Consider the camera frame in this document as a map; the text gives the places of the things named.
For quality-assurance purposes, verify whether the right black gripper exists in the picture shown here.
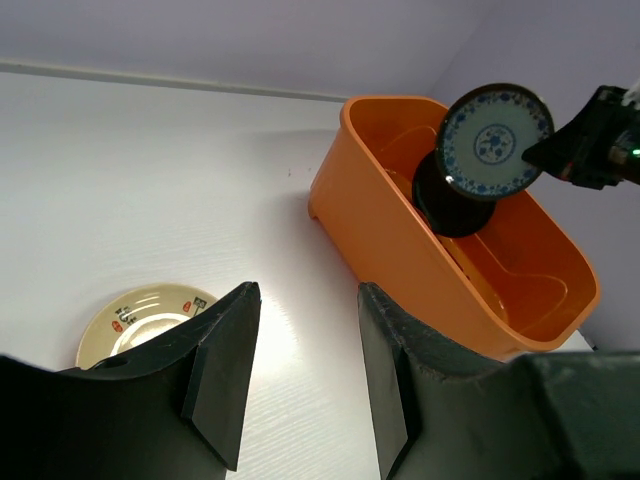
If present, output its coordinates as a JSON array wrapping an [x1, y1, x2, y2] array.
[[521, 85, 639, 189]]

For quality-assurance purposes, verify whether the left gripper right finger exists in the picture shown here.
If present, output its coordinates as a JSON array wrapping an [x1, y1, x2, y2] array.
[[358, 283, 639, 479]]

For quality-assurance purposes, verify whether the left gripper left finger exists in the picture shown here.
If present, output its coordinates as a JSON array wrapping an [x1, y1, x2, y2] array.
[[1, 282, 261, 479]]

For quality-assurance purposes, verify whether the blue white patterned plate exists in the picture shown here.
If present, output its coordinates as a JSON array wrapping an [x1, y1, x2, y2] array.
[[435, 83, 555, 202]]

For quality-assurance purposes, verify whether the beige patterned plate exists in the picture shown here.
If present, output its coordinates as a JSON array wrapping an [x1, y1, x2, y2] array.
[[75, 283, 217, 369]]

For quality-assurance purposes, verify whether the black plate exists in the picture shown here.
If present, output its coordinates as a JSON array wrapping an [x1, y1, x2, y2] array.
[[412, 151, 496, 238]]

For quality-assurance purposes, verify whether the orange plastic dish rack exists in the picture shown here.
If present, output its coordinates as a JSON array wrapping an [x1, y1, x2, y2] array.
[[309, 96, 600, 360]]

